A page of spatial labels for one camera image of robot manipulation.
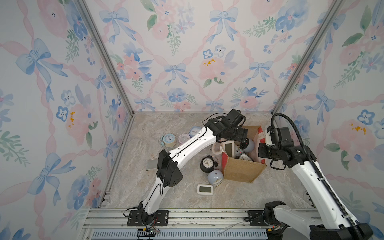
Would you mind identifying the white large digital clock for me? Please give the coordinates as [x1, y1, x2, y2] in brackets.
[223, 141, 235, 158]

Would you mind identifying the grey blue oval clock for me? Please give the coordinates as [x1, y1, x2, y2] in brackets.
[240, 138, 255, 153]

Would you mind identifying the dark green triangular clock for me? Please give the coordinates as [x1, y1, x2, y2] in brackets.
[239, 154, 253, 162]

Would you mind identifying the black twin-bell alarm clock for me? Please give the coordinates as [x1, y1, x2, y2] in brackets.
[200, 156, 219, 174]

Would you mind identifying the white round clock with legs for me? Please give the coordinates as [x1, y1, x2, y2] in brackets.
[235, 152, 243, 159]

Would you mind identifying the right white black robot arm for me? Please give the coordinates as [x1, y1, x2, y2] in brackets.
[258, 126, 374, 240]

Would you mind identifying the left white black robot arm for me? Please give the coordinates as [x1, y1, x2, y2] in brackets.
[137, 109, 248, 226]

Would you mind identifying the blue square alarm clock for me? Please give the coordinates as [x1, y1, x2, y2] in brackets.
[189, 126, 202, 138]

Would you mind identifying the pink round alarm clock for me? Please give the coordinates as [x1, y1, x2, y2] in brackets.
[178, 134, 191, 145]

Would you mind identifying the blue dome alarm clock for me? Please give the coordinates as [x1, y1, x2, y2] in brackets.
[208, 169, 224, 187]

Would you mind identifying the blue twin-bell clock beige base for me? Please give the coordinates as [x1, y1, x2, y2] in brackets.
[160, 133, 176, 148]

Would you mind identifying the white digital clock front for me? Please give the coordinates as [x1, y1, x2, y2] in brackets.
[197, 184, 214, 196]

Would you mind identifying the grey flat panel clock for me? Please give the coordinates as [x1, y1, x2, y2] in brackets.
[147, 159, 158, 171]

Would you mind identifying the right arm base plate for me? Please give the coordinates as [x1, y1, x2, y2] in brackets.
[244, 210, 286, 228]

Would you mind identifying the black corrugated cable conduit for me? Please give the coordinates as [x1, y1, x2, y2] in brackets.
[270, 113, 365, 240]

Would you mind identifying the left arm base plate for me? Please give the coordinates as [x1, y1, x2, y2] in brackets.
[127, 210, 169, 228]

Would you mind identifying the aluminium front rail frame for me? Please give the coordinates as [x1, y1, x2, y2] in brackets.
[78, 208, 320, 240]

